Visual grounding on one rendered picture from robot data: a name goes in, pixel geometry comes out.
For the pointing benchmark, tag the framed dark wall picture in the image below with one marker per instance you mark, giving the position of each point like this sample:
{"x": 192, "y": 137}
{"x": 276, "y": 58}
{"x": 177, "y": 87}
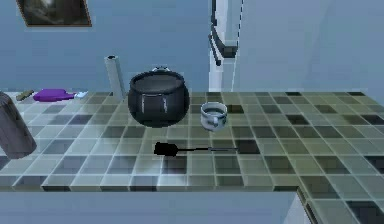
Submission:
{"x": 55, "y": 12}

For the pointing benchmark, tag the black round pot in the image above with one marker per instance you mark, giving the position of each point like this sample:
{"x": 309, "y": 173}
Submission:
{"x": 158, "y": 100}

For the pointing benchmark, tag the olive green small block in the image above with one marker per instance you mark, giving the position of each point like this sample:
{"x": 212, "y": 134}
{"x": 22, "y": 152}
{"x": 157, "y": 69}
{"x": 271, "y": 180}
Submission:
{"x": 24, "y": 95}

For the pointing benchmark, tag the white grey mug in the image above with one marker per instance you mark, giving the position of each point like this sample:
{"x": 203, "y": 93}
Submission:
{"x": 213, "y": 115}

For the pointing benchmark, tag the white fridge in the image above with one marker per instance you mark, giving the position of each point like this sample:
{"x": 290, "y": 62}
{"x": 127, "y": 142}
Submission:
{"x": 224, "y": 40}

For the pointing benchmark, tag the black spatula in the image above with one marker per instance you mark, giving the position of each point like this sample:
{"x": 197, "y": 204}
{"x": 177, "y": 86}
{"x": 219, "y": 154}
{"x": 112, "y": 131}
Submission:
{"x": 176, "y": 150}

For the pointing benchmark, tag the white paper towel roll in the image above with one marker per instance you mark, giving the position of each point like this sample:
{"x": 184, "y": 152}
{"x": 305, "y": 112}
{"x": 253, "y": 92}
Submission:
{"x": 114, "y": 77}

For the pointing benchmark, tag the pale blue small object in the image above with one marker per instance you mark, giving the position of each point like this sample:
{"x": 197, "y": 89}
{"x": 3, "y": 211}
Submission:
{"x": 81, "y": 95}

